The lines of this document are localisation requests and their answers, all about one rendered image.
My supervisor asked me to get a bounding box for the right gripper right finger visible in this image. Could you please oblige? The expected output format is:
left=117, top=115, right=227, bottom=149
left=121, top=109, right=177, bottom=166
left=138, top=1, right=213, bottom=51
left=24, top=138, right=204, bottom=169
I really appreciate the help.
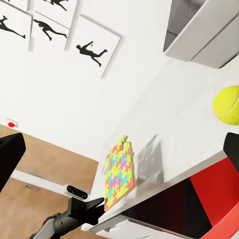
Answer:
left=223, top=132, right=239, bottom=172

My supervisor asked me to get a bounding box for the tennis ball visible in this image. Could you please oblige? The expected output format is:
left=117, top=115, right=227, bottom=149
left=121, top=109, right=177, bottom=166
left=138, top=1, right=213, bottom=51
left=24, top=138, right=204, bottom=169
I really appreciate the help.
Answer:
left=212, top=85, right=239, bottom=125

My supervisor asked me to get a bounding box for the toy box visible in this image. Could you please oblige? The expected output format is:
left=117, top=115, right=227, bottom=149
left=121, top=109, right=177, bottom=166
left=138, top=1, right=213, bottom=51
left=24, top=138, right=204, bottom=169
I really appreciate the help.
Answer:
left=163, top=0, right=239, bottom=69

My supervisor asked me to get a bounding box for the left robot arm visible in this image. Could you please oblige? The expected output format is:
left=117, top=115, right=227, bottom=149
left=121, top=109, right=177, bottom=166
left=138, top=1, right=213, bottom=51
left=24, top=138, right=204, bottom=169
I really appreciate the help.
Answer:
left=29, top=185, right=105, bottom=239

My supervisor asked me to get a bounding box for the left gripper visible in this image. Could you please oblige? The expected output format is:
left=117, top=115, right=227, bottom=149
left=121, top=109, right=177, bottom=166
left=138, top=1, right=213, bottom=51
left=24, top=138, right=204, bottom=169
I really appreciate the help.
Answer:
left=61, top=197, right=105, bottom=232

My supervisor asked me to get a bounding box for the jigsaw puzzle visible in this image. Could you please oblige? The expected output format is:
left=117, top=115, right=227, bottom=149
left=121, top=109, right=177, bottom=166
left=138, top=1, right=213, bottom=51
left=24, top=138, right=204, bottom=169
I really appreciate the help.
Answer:
left=104, top=135, right=136, bottom=212

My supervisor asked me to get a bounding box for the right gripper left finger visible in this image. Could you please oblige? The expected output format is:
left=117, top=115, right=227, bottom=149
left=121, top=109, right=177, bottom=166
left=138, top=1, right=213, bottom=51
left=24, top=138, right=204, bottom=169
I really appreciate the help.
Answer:
left=0, top=132, right=26, bottom=192

